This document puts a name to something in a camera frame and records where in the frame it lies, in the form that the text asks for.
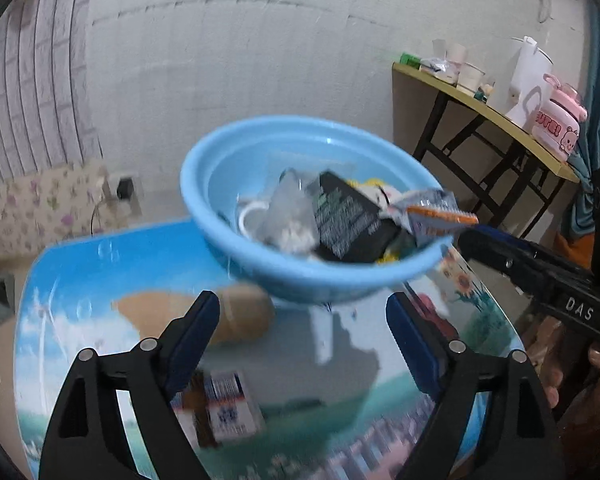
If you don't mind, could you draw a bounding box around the orange silver snack packet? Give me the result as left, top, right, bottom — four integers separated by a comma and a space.
379, 188, 479, 247

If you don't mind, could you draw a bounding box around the brown plush bear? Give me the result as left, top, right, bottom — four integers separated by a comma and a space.
111, 283, 275, 346

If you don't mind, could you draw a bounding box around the white sun plush toy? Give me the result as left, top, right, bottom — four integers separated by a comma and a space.
347, 179, 403, 209

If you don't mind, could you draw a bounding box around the black bottle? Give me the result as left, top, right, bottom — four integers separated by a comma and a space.
306, 171, 401, 264

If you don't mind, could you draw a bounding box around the white plastic hook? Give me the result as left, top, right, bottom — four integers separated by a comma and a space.
236, 200, 270, 240

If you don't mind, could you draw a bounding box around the clear bag of cotton swabs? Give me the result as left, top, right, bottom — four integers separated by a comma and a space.
255, 169, 320, 255

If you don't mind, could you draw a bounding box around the person's right hand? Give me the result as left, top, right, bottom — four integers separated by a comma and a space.
528, 316, 600, 479

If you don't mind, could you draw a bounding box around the card box with brown band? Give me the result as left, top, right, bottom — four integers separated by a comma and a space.
171, 370, 265, 448

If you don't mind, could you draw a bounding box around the pink lunch jar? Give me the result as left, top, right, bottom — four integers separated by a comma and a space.
531, 74, 588, 162

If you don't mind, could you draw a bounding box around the yellow side table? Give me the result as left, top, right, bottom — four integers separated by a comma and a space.
391, 62, 580, 238

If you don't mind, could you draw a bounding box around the white electric kettle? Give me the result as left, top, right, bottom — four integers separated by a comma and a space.
505, 36, 554, 130

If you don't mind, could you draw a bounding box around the green small box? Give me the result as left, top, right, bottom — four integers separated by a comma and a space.
400, 53, 420, 70

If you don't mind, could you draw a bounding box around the blue plastic basin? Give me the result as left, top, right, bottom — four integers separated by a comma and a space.
180, 116, 452, 304

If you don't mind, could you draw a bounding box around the black wall charger with cable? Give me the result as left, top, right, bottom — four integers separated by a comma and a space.
90, 177, 136, 234

